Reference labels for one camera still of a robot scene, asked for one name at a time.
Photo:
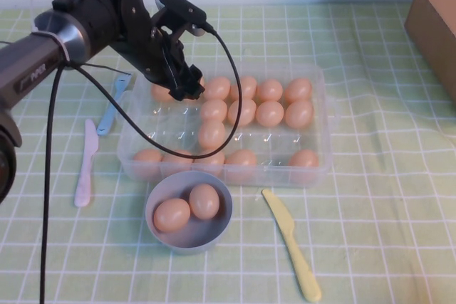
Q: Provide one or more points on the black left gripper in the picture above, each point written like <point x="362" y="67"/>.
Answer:
<point x="149" y="51"/>

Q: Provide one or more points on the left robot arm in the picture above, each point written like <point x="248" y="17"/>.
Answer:
<point x="35" y="55"/>

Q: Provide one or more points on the clear plastic egg box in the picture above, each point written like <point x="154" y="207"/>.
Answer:
<point x="171" y="129"/>

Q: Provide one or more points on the brown cardboard box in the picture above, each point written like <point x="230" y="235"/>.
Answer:
<point x="434" y="33"/>

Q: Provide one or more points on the blue plastic fork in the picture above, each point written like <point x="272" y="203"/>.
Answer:
<point x="106" y="120"/>

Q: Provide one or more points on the pink plastic knife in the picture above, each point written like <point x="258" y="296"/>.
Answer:
<point x="85" y="176"/>

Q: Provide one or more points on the grey-blue round bowl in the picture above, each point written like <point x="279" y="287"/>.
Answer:
<point x="199" y="236"/>

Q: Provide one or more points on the yellow plastic knife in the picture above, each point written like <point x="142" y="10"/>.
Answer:
<point x="285" y="225"/>

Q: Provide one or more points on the green checked tablecloth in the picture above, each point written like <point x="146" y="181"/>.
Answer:
<point x="356" y="211"/>

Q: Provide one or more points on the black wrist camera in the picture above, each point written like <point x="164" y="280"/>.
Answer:
<point x="181" y="6"/>

